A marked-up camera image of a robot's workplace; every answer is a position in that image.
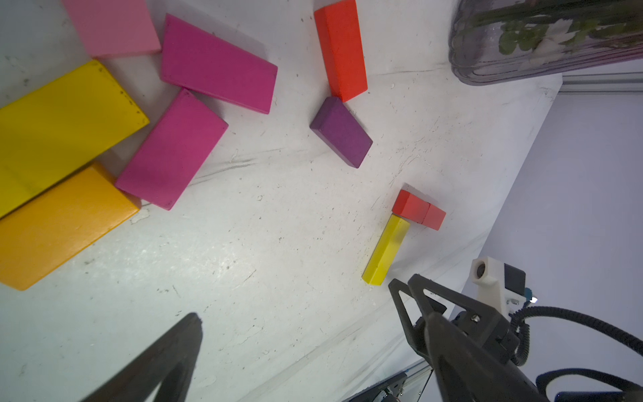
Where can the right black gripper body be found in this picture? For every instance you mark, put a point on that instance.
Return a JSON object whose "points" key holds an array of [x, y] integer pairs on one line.
{"points": [[485, 326]]}

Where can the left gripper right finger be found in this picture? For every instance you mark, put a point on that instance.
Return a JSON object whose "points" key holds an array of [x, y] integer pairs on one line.
{"points": [[465, 372]]}

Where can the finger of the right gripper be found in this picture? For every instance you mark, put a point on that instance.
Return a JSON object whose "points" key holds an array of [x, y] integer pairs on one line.
{"points": [[408, 297]]}

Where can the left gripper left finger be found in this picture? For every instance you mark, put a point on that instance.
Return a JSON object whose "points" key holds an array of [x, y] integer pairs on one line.
{"points": [[165, 368]]}

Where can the lime yellow long block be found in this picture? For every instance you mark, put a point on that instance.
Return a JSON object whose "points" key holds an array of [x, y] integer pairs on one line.
{"points": [[386, 250]]}

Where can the light red block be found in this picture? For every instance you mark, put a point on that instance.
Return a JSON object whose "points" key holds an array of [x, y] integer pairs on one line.
{"points": [[434, 217]]}

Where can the dark red block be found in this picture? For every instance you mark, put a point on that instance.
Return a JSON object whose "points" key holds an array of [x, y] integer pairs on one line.
{"points": [[411, 207]]}

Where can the dark purple block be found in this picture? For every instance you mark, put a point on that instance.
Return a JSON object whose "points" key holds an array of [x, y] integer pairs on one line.
{"points": [[342, 132]]}

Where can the orange block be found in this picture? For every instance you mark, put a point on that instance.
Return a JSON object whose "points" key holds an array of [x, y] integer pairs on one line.
{"points": [[49, 230]]}

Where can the magenta block lower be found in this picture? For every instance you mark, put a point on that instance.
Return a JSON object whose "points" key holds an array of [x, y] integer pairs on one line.
{"points": [[173, 152]]}

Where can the magenta block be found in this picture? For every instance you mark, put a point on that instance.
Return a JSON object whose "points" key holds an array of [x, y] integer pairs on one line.
{"points": [[197, 60], [173, 152]]}

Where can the dark glass vase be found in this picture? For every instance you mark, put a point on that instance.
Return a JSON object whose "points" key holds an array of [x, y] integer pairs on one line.
{"points": [[500, 41]]}

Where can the yellow flat block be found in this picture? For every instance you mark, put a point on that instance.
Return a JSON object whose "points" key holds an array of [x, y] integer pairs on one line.
{"points": [[52, 132]]}

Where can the orange-red block near vase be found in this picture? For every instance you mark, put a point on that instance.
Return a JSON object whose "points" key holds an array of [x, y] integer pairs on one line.
{"points": [[340, 39]]}

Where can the magenta block upper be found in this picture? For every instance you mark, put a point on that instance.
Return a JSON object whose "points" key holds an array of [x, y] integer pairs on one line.
{"points": [[197, 60]]}

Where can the pink block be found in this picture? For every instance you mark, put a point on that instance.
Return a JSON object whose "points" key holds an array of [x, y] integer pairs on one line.
{"points": [[113, 28]]}

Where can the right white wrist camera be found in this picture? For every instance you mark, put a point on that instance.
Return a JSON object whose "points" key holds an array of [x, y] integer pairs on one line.
{"points": [[500, 286]]}

